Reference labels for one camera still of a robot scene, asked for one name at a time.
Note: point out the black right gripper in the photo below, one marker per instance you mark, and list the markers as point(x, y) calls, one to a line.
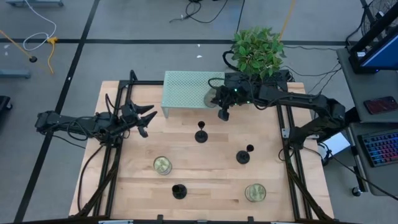
point(231, 96)

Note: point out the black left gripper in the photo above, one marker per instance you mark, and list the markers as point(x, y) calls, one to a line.
point(130, 116)

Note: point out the tin can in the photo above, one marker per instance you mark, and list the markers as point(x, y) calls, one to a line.
point(255, 192)
point(162, 165)
point(208, 99)

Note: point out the black candlestick holder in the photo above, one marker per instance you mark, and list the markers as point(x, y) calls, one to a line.
point(201, 136)
point(179, 191)
point(242, 157)

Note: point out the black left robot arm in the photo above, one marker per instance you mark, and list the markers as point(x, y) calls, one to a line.
point(62, 119)

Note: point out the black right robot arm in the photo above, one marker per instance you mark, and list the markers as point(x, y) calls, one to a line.
point(311, 101)

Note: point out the green perforated metal shelf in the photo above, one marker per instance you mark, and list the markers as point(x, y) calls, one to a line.
point(186, 90)

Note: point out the potted green plant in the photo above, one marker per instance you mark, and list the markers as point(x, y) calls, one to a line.
point(256, 51)

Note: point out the black electronics box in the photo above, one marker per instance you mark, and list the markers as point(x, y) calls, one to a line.
point(280, 77)

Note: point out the orange rod with black disc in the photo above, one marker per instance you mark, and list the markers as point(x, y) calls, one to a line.
point(33, 59)

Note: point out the white box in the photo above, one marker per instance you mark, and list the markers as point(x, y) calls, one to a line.
point(337, 143)

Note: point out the grey side desk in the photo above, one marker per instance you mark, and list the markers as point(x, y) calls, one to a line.
point(354, 90)

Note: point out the grey furniture base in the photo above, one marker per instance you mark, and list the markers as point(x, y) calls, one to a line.
point(14, 73)

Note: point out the black chair base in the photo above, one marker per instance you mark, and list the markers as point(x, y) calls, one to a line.
point(3, 104)

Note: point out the smartphone with dark red screen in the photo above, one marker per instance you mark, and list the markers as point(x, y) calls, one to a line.
point(381, 105)

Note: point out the computer monitor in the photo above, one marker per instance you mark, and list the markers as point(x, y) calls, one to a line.
point(382, 53)

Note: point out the backlit rainbow keyboard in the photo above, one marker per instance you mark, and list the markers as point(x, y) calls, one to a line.
point(382, 147)

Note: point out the black floor fan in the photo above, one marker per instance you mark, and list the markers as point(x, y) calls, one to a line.
point(373, 12)

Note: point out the grey keyboard desk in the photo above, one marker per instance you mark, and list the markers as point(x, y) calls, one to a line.
point(382, 180)

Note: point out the black aluminium table frame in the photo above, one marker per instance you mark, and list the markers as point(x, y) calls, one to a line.
point(116, 155)

